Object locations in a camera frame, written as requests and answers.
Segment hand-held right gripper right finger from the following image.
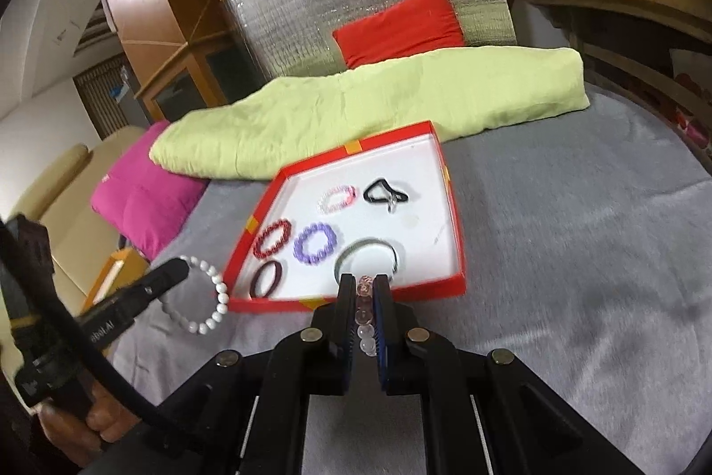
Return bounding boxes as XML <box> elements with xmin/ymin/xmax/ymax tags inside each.
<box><xmin>374</xmin><ymin>273</ymin><xmax>640</xmax><ymax>475</ymax></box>

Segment light green folded blanket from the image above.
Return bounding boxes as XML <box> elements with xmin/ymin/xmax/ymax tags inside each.
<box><xmin>149</xmin><ymin>46</ymin><xmax>591</xmax><ymax>182</ymax></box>

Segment beige sofa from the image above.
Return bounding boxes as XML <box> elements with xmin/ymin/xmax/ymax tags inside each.
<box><xmin>11</xmin><ymin>127</ymin><xmax>146</xmax><ymax>320</ymax></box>

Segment magenta pillow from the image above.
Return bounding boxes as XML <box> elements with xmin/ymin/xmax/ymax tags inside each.
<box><xmin>90</xmin><ymin>122</ymin><xmax>209</xmax><ymax>259</ymax></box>

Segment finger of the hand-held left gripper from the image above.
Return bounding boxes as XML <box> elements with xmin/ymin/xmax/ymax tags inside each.
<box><xmin>118</xmin><ymin>257</ymin><xmax>191</xmax><ymax>313</ymax></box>

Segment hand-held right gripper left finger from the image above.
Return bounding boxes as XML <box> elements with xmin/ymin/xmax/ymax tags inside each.
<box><xmin>111</xmin><ymin>273</ymin><xmax>357</xmax><ymax>475</ymax></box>

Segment pink white bead bracelet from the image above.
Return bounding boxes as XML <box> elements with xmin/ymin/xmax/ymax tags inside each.
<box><xmin>317</xmin><ymin>184</ymin><xmax>358</xmax><ymax>214</ymax></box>

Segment white pearl bracelet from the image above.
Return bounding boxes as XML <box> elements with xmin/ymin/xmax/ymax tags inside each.
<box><xmin>160</xmin><ymin>255</ymin><xmax>230</xmax><ymax>337</ymax></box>

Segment red cardboard box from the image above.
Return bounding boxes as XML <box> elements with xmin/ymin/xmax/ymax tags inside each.
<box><xmin>228</xmin><ymin>120</ymin><xmax>468</xmax><ymax>314</ymax></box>

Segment purple bead bracelet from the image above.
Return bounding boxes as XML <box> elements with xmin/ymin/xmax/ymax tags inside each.
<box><xmin>292</xmin><ymin>223</ymin><xmax>339</xmax><ymax>265</ymax></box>

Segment black cable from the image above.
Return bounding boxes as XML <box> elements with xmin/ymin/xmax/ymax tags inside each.
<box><xmin>0</xmin><ymin>219</ymin><xmax>184</xmax><ymax>434</ymax></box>

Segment person's left hand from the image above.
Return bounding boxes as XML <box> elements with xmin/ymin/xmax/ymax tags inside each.
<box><xmin>41</xmin><ymin>380</ymin><xmax>130</xmax><ymax>460</ymax></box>

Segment silver metal bangle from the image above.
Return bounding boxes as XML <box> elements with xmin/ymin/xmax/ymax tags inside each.
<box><xmin>335</xmin><ymin>237</ymin><xmax>402</xmax><ymax>282</ymax></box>

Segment black hair tie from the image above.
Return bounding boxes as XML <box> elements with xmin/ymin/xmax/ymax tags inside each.
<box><xmin>363</xmin><ymin>178</ymin><xmax>411</xmax><ymax>214</ymax></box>

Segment clear pink bead bracelet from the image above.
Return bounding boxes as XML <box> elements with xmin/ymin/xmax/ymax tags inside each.
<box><xmin>354</xmin><ymin>275</ymin><xmax>379</xmax><ymax>359</ymax></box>

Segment red cushion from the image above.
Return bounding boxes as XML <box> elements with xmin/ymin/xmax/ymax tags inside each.
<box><xmin>332</xmin><ymin>0</ymin><xmax>465</xmax><ymax>69</ymax></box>

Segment dark red bangle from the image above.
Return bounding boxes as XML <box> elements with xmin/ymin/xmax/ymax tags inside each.
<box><xmin>248</xmin><ymin>260</ymin><xmax>283</xmax><ymax>299</ymax></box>

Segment red bead bracelet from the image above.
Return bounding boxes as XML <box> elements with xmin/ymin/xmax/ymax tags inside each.
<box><xmin>253</xmin><ymin>219</ymin><xmax>293</xmax><ymax>258</ymax></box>

